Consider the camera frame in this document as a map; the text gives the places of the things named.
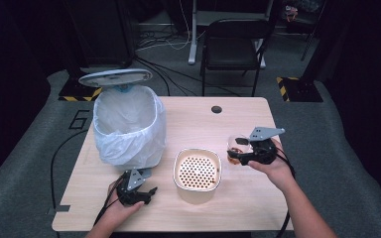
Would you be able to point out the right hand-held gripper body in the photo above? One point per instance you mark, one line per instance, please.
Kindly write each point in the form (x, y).
(261, 150)

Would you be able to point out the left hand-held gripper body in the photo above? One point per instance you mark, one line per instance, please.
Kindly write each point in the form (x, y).
(134, 180)

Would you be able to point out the clear plastic cup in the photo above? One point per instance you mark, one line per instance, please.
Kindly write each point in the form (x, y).
(234, 146)

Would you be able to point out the white square strainer bowl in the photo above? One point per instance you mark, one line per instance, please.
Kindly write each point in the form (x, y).
(197, 171)

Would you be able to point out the white and blue trash bin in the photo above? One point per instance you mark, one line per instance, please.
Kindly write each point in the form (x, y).
(115, 78)

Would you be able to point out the person's left hand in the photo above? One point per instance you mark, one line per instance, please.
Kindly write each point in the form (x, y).
(120, 211)

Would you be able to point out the person's right hand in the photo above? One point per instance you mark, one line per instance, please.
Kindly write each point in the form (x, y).
(278, 172)

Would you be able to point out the white plastic trash bag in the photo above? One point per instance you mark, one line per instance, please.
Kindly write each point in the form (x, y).
(129, 142)

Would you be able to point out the black table grommet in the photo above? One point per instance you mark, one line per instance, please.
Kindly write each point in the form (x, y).
(216, 109)

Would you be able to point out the black yellow striped stand base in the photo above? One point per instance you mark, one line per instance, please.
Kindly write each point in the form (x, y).
(76, 92)
(302, 90)

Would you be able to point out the black folding chair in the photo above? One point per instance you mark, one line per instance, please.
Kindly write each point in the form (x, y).
(233, 49)

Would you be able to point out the black cabinet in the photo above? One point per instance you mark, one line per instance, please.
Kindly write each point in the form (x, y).
(102, 33)

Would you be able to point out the white metal desk frame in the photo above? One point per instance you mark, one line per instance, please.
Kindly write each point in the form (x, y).
(192, 39)

